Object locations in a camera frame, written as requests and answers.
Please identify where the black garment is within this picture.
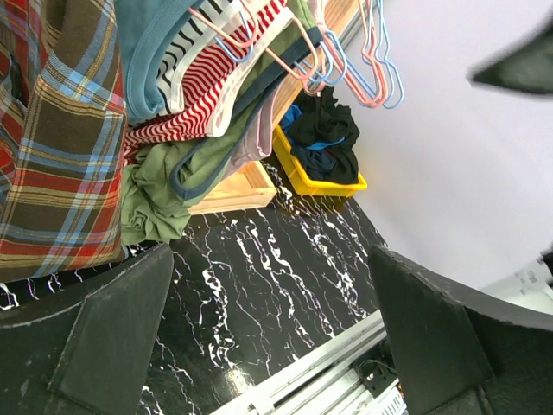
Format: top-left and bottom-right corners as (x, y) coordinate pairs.
(283, 86), (360, 150)

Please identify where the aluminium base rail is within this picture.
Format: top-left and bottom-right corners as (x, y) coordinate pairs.
(216, 310), (407, 414)

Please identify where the empty hangers bunch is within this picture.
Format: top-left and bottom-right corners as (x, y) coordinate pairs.
(297, 0), (405, 110)

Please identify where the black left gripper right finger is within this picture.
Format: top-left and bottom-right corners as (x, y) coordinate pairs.
(369, 246), (552, 414)

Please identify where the pink garment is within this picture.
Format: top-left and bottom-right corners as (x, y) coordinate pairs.
(223, 86), (280, 179)

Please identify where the plaid hanging shirt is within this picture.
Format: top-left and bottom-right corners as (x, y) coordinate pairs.
(1, 1), (126, 283)

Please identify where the wooden clothes rack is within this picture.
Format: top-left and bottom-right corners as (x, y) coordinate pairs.
(190, 1), (359, 215)

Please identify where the green hanging garment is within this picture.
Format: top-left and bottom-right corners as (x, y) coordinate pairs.
(120, 1), (320, 245)

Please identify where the yellow plastic bin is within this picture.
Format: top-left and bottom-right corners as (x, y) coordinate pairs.
(272, 125), (368, 197)

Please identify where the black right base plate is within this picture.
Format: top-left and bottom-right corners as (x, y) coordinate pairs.
(353, 339), (397, 398)

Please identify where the red striped hanging garment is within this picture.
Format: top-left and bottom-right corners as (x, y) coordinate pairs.
(124, 1), (293, 163)

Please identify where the dark clothes pile in bin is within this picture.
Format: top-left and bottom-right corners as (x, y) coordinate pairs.
(290, 145), (359, 185)

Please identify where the teal hanging tank top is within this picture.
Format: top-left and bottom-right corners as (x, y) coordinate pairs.
(114, 0), (202, 124)

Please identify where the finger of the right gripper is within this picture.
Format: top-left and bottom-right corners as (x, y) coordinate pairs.
(468, 17), (552, 95)

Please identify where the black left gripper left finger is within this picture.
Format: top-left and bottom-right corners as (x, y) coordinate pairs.
(1, 244), (174, 414)

